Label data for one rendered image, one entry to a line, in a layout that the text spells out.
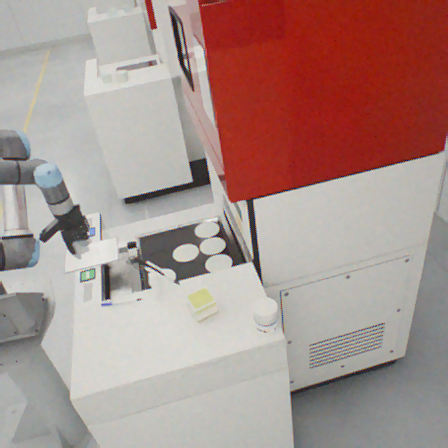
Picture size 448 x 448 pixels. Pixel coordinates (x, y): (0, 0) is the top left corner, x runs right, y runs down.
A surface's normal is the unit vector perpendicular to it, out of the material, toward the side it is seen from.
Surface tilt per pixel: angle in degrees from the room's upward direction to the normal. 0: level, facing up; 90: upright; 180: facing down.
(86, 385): 0
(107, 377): 0
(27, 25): 90
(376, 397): 0
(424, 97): 90
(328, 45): 90
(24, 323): 90
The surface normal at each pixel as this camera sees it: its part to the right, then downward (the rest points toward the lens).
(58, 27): 0.24, 0.58
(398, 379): -0.12, -0.78
